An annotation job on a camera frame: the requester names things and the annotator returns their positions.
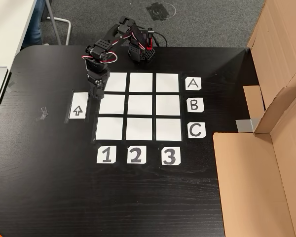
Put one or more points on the white paper grid square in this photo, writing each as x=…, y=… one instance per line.
x=139, y=104
x=141, y=82
x=167, y=82
x=138, y=129
x=169, y=129
x=117, y=82
x=109, y=129
x=113, y=106
x=168, y=104

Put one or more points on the white paper sheet with arrow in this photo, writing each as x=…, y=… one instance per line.
x=78, y=114

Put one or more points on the clear tape piece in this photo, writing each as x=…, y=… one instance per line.
x=43, y=114
x=11, y=86

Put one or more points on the red and black clamp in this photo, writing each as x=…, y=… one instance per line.
x=150, y=45

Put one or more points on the paper sheet with number 1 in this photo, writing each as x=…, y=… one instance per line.
x=99, y=149

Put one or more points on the paper sheet with number 2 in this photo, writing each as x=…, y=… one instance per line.
x=129, y=148

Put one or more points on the person's leg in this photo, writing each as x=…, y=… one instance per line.
x=35, y=24

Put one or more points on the black tape patch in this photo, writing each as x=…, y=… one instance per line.
x=159, y=11

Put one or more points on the paper sheet with letter A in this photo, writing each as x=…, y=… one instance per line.
x=187, y=79

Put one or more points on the paper sheet with number 3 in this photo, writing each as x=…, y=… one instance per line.
x=164, y=150

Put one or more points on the paper sheet with letter B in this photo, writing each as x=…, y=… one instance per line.
x=201, y=101

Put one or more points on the paper sheet with letter C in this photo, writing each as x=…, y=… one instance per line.
x=190, y=135

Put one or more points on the white desk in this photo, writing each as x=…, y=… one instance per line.
x=5, y=24

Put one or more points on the large brown cardboard panel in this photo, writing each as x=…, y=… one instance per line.
x=249, y=185
x=281, y=37

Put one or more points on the grey metal frame leg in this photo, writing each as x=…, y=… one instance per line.
x=54, y=27

